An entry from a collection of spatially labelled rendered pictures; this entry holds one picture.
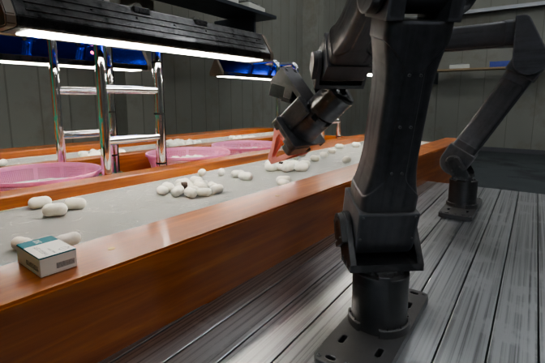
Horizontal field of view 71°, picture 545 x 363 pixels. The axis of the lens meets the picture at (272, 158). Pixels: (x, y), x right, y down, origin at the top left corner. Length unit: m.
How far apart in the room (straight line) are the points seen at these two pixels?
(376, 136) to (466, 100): 7.69
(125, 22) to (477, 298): 0.72
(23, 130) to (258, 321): 2.69
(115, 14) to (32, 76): 2.32
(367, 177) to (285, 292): 0.23
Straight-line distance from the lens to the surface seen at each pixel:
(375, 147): 0.40
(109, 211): 0.74
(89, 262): 0.46
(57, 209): 0.73
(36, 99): 3.08
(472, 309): 0.58
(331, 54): 0.56
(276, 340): 0.47
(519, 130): 8.02
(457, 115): 8.10
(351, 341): 0.46
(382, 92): 0.38
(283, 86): 0.69
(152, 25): 0.82
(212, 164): 1.07
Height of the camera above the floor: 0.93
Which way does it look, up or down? 9 degrees down
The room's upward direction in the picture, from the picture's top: straight up
